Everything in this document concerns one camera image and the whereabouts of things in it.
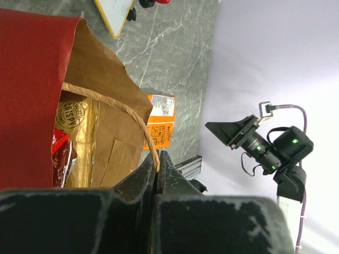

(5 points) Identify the red paper bag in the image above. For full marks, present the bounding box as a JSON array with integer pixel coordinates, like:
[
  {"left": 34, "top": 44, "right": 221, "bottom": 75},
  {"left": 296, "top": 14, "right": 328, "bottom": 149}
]
[{"left": 1, "top": 9, "right": 153, "bottom": 189}]

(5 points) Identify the red Doritos bag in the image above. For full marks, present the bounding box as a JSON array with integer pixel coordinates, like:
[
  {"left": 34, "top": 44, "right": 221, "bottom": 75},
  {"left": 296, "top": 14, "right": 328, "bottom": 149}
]
[{"left": 51, "top": 128, "right": 77, "bottom": 188}]

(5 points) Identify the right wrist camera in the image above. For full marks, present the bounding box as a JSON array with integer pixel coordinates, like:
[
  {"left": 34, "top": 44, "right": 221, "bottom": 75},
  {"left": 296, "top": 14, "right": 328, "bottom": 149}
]
[{"left": 258, "top": 101, "right": 273, "bottom": 119}]

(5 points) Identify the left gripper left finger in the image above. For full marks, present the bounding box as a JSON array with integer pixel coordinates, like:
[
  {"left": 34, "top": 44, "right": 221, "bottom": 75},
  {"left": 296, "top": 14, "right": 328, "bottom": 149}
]
[{"left": 112, "top": 154, "right": 156, "bottom": 203}]

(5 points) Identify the small whiteboard yellow frame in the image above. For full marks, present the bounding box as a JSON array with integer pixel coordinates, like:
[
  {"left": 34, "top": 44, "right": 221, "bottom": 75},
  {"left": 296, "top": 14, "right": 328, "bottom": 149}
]
[{"left": 94, "top": 0, "right": 137, "bottom": 39}]

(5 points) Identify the orange snack bag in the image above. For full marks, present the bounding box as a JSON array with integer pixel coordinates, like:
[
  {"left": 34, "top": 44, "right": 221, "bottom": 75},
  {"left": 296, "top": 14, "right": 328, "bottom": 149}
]
[{"left": 147, "top": 94, "right": 176, "bottom": 149}]

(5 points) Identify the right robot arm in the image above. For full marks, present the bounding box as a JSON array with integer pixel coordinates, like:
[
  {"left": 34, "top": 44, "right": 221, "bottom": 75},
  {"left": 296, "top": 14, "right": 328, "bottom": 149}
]
[{"left": 205, "top": 115, "right": 314, "bottom": 203}]

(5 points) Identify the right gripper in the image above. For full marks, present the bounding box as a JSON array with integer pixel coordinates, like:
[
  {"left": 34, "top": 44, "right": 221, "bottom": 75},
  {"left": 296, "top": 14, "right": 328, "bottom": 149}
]
[{"left": 205, "top": 115, "right": 261, "bottom": 150}]

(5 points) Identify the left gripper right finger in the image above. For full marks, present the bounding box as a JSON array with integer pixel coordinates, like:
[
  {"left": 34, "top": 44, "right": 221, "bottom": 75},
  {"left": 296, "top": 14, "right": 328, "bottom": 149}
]
[{"left": 156, "top": 151, "right": 202, "bottom": 196}]

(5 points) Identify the aluminium frame rail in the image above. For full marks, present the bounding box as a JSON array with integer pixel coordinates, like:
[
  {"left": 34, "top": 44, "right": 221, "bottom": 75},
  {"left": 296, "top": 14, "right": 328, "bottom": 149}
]
[{"left": 175, "top": 155, "right": 202, "bottom": 180}]

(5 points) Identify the gold crispy snack bag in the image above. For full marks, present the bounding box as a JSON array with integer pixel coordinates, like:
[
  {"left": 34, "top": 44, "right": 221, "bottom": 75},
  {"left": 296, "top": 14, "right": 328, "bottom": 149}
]
[{"left": 55, "top": 90, "right": 99, "bottom": 188}]

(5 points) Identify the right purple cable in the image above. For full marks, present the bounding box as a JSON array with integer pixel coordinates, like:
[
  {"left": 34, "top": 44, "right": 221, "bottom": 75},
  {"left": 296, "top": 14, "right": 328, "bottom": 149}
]
[{"left": 270, "top": 104, "right": 309, "bottom": 254}]

